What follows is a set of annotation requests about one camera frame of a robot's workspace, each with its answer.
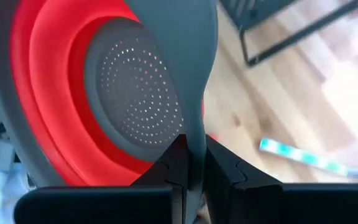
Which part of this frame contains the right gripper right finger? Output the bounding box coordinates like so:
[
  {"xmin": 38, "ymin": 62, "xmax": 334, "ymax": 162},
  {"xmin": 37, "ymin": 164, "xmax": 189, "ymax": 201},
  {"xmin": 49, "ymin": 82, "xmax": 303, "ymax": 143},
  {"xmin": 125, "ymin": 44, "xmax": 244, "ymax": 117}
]
[{"xmin": 203, "ymin": 134, "xmax": 358, "ymax": 224}]

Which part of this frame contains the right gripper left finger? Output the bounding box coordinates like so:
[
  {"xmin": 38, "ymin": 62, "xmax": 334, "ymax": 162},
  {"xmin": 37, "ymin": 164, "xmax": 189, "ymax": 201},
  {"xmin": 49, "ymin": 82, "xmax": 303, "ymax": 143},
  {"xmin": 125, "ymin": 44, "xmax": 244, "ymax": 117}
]
[{"xmin": 13, "ymin": 133, "xmax": 188, "ymax": 224}]

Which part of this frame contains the red collapsible colander grey rim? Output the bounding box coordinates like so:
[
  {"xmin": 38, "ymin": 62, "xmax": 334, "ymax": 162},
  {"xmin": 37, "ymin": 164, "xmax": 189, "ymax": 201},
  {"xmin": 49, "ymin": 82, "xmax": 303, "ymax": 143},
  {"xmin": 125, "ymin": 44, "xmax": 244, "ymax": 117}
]
[{"xmin": 0, "ymin": 0, "xmax": 219, "ymax": 224}]

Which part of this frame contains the black perforated metal shelf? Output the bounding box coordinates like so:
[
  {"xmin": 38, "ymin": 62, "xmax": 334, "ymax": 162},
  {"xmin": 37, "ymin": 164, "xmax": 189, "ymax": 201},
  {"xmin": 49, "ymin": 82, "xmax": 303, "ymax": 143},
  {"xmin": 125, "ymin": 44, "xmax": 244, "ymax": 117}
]
[{"xmin": 219, "ymin": 0, "xmax": 358, "ymax": 68}]

